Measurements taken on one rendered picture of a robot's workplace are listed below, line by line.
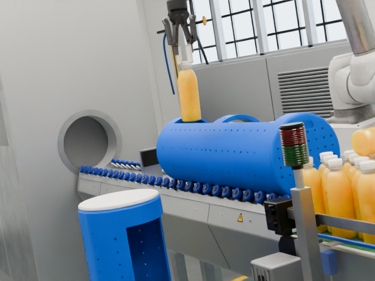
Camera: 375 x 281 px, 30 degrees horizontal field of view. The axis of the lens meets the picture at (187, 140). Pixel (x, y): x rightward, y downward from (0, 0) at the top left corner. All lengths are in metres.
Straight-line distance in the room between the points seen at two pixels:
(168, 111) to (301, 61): 3.71
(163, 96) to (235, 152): 5.59
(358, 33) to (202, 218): 0.92
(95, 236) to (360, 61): 1.18
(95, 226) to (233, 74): 2.77
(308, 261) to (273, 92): 2.94
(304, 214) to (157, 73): 6.35
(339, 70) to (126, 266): 1.19
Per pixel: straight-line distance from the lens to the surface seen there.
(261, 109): 4.74
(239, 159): 2.40
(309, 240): 1.76
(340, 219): 1.91
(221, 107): 5.07
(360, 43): 2.72
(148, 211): 2.31
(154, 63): 8.02
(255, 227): 2.43
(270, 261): 2.03
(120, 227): 2.29
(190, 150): 2.71
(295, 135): 1.70
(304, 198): 1.74
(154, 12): 7.91
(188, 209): 2.85
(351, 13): 2.70
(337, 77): 2.89
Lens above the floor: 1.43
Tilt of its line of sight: 6 degrees down
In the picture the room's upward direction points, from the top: 9 degrees counter-clockwise
